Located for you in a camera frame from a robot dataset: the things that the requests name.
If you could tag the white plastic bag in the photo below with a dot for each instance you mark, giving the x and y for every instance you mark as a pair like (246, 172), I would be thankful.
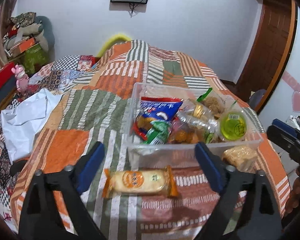
(27, 120)

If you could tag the grey plush toy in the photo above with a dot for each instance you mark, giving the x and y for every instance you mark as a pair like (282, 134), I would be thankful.
(31, 30)

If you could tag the clear plastic storage box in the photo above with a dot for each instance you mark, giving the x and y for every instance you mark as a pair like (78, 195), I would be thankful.
(165, 152)

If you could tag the green-wrapped brown floss cake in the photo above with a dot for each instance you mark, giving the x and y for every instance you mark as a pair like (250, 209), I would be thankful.
(212, 102)

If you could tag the dark flat box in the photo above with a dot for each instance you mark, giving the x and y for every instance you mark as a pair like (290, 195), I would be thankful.
(2, 95)

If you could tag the patterned cloth pile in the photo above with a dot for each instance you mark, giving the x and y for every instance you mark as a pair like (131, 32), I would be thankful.
(22, 18)

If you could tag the checked patchwork quilt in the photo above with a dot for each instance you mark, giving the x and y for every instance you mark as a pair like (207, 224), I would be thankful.
(65, 67)

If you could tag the wooden door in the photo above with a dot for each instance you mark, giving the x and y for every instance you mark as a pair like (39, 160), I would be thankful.
(270, 50)

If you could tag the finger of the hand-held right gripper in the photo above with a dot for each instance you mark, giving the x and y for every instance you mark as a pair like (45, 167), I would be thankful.
(281, 124)
(281, 137)

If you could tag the striped brown curtain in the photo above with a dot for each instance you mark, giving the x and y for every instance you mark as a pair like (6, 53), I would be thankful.
(0, 30)

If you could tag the orange fried snack packet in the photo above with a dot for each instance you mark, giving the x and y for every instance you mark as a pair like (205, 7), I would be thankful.
(183, 133)

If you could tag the grey chair back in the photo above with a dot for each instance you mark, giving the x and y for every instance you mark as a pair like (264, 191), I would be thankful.
(257, 98)

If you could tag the pale crumbly cake packet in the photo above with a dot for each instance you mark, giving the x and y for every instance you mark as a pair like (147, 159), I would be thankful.
(240, 157)

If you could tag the orange striped patchwork blanket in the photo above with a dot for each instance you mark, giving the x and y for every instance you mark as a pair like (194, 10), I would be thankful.
(72, 140)

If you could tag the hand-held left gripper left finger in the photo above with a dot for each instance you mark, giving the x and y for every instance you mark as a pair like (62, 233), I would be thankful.
(92, 162)

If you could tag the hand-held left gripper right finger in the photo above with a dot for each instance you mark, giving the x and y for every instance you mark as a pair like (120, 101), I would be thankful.
(208, 167)

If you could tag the red box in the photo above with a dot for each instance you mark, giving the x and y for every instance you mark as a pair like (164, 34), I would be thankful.
(1, 77)

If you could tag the orange shoe box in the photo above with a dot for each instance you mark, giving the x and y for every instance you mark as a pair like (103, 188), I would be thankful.
(23, 46)

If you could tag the orange-ended bread packet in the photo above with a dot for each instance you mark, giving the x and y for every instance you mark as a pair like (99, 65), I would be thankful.
(137, 181)

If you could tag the yellow round object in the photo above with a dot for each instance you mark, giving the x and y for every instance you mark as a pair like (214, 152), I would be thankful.
(115, 38)

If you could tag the green jelly cup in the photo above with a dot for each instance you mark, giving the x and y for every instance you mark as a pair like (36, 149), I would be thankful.
(233, 126)

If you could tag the green patterned box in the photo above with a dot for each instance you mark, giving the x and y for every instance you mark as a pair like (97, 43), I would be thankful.
(35, 57)

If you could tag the pink wall decal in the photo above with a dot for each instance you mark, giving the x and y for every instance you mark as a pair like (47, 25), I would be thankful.
(298, 97)

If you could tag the green snack packet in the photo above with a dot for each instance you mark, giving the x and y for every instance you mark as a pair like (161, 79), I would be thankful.
(158, 132)

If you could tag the pink toy figure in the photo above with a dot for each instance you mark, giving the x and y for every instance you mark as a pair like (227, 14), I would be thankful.
(20, 80)

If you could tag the blue and red snack packet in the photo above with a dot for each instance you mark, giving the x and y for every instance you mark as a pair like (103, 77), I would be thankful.
(160, 110)

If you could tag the clear packet of gold sweets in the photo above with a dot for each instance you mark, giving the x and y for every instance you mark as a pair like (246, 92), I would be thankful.
(197, 116)

